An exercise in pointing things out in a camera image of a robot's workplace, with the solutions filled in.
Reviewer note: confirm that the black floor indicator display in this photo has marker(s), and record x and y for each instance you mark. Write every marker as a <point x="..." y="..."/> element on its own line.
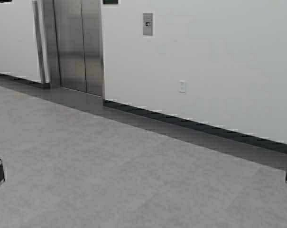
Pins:
<point x="110" y="1"/>

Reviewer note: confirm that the white wall outlet plate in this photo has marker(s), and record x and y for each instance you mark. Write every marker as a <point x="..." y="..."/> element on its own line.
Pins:
<point x="182" y="86"/>

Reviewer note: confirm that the stainless steel elevator door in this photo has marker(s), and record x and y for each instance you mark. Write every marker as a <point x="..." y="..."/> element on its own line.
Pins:
<point x="73" y="32"/>

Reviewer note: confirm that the elevator call button panel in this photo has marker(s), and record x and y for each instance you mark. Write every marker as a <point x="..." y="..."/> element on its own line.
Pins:
<point x="147" y="24"/>

